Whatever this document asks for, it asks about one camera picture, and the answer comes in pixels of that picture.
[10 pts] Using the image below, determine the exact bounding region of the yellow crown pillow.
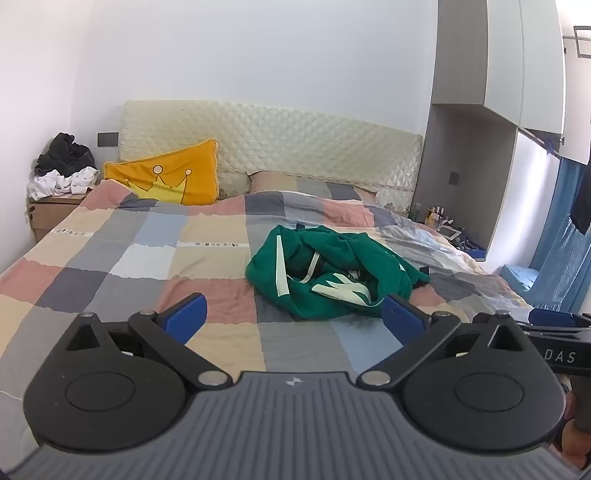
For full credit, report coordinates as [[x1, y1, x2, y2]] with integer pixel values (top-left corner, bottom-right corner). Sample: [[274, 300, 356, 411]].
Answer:
[[102, 138, 219, 206]]

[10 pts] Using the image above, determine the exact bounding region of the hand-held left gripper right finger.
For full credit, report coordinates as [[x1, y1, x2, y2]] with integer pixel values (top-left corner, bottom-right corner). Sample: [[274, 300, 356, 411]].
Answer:
[[360, 294, 541, 388]]

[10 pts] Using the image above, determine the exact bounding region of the dark hanging garment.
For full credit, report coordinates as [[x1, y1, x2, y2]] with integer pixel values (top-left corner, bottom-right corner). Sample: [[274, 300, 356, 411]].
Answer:
[[570, 182, 591, 234]]

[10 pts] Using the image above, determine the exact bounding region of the checkered patchwork blanket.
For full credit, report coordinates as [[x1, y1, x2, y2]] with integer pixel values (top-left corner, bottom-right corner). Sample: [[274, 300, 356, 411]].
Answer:
[[0, 178, 536, 464]]

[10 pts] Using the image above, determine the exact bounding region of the cream quilted headboard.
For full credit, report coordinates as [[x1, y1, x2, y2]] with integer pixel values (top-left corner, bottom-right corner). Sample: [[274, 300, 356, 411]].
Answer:
[[117, 99, 423, 217]]

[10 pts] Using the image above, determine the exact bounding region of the blue curtain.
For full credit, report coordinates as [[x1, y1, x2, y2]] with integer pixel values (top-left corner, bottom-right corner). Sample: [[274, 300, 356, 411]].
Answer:
[[529, 157, 591, 315]]

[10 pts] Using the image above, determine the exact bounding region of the patchwork pillow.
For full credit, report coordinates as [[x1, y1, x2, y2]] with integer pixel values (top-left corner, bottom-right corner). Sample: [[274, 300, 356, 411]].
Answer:
[[249, 170, 379, 201]]

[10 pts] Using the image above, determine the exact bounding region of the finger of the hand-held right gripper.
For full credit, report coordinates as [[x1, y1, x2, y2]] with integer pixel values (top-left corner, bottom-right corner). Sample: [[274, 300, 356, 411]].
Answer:
[[517, 308, 591, 330]]

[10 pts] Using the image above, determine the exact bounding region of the green hoodie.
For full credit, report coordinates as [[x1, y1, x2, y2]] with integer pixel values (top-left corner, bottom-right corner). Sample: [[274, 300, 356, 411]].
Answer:
[[246, 224, 431, 321]]

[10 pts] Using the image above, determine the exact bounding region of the small white device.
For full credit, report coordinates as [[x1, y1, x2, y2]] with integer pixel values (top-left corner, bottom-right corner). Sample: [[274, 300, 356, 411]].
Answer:
[[436, 222, 465, 243]]

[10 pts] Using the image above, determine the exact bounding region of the person's right hand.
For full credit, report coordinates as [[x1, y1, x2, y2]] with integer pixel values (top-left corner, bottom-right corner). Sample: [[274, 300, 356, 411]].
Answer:
[[560, 383, 591, 468]]

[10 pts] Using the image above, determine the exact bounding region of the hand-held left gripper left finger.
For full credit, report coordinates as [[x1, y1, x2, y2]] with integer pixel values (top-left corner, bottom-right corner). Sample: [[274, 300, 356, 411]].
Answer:
[[60, 292, 234, 388]]

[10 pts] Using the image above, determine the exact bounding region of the grey wall cabinet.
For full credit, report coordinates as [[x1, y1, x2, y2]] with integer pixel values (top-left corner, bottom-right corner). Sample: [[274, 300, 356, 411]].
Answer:
[[409, 0, 591, 264]]

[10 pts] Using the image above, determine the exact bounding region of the wooden nightstand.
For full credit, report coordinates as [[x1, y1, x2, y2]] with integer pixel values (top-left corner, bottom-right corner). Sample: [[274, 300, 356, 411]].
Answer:
[[28, 191, 88, 243]]

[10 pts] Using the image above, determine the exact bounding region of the floral pillow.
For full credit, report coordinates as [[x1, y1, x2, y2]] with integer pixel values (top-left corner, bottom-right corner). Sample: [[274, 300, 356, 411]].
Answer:
[[216, 166, 252, 201]]

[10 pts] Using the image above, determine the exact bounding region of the blue cushion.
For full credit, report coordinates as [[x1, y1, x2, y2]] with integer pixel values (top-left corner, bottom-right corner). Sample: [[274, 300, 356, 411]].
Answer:
[[501, 264, 540, 294]]

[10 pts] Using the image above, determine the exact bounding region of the black clothes pile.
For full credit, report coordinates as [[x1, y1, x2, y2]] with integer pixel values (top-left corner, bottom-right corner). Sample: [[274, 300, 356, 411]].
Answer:
[[34, 132, 97, 178]]

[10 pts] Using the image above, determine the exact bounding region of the cluster of small bottles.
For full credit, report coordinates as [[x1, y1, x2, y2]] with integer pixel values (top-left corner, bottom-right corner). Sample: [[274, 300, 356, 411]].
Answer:
[[411, 203, 446, 229]]

